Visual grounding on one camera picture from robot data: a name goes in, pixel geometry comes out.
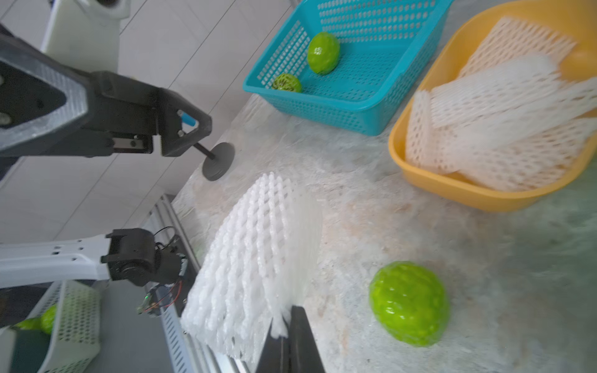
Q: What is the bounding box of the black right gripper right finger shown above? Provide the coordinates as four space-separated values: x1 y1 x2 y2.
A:
289 306 325 373

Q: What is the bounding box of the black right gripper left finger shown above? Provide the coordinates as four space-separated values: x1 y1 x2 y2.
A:
255 326 289 373

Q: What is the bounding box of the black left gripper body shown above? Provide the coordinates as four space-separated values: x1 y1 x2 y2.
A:
1 27 158 176

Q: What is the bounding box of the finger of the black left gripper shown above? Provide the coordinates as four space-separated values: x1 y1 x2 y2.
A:
158 89 212 157

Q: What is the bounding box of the white foam net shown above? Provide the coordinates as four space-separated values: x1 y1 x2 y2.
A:
180 173 323 363

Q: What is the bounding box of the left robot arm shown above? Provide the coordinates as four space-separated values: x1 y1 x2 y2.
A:
1 29 212 288

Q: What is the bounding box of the dark green netted custard apple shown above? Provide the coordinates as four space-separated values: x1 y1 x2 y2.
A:
271 73 303 93

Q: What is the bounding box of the green custard apple in basket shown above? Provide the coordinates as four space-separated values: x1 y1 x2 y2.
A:
307 32 340 76

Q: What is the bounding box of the pile of foam nets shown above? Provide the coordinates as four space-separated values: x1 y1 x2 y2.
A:
405 17 596 192

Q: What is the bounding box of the left circuit board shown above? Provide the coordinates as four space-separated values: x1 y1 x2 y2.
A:
137 280 183 317

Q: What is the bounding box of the teal plastic basket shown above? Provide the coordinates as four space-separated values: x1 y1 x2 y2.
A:
243 0 452 136

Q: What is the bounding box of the yellow plastic tub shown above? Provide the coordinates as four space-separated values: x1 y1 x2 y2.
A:
388 0 597 214

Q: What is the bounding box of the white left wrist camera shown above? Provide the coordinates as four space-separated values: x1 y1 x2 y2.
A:
40 0 131 73

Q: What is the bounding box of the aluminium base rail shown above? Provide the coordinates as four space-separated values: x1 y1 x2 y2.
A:
142 194 250 373

